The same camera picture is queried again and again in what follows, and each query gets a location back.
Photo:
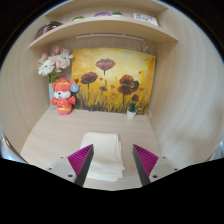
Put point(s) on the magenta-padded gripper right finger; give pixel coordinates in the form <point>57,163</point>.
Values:
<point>146,160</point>

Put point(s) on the yellow poppy flower painting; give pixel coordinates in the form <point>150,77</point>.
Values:
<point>113,90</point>

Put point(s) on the pale blue square vase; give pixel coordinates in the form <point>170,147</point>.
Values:
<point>51,88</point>

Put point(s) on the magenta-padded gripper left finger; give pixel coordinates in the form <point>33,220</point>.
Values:
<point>80,160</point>

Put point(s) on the wooden shelf with items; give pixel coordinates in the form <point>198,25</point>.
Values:
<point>100,25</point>

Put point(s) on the white and pink flower bouquet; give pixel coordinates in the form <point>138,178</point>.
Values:
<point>46,68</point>

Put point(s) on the cream white towel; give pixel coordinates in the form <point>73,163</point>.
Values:
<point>103,150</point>

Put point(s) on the small plant in white pot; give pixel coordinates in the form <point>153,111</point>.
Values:
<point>131,114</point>

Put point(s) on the red plush mouse toy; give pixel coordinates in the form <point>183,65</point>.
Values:
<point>63,103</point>

